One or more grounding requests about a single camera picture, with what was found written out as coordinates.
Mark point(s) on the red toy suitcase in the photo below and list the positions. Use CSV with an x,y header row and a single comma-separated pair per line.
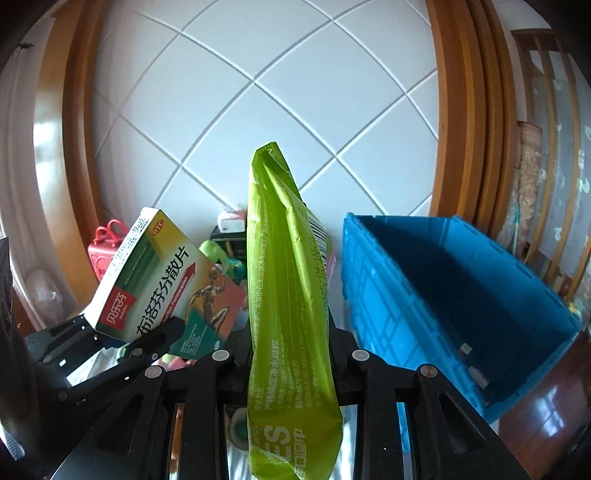
x,y
104,258

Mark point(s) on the green wet wipes packet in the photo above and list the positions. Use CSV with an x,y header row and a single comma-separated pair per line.
x,y
286,300

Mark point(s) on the black gift box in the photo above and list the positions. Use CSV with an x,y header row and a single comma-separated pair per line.
x,y
231,242

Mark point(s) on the white quilted headboard panel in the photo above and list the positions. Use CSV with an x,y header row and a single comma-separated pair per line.
x,y
277,69

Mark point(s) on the colourful ornament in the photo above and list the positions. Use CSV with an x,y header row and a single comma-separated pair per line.
x,y
572,295

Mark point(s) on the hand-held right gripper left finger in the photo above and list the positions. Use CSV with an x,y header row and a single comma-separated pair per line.
x,y
238,353

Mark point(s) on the rolled patterned carpet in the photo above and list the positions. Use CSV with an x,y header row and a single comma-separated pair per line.
x,y
524,184

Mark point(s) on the small round green-lidded tub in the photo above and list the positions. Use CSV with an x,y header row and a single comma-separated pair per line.
x,y
240,429

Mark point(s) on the white tissue box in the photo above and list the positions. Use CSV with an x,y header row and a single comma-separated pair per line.
x,y
231,224

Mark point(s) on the white curtain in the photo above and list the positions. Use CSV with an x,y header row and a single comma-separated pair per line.
x,y
23,184

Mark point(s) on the green and white medicine box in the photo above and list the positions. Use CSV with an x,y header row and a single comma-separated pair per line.
x,y
157,277

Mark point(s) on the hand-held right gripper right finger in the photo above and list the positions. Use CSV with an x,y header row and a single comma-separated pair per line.
x,y
344,364

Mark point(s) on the blue plastic container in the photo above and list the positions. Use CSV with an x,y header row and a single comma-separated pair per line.
x,y
392,314

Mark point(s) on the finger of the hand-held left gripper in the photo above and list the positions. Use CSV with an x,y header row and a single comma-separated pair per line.
x,y
138,346
60,341

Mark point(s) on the white bed sheet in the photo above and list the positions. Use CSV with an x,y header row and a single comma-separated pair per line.
x,y
92,369

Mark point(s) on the wooden headboard frame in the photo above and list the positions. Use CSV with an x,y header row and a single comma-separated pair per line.
x,y
60,138
471,115

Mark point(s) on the wooden glass screen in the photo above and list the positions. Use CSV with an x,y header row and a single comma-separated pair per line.
x,y
558,161

